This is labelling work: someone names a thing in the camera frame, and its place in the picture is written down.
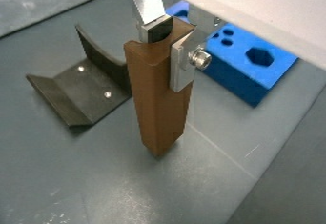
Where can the blue shape sorter board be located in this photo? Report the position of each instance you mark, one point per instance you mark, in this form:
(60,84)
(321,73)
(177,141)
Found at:
(246,64)

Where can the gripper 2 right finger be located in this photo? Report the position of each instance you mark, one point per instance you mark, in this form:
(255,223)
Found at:
(187,51)

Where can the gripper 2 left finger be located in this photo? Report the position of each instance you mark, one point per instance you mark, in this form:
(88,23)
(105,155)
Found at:
(154,22)

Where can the brown arch block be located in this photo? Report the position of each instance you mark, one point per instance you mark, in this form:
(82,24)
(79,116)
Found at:
(161,107)

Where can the black angled holder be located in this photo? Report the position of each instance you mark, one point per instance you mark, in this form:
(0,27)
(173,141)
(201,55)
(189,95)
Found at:
(90,89)

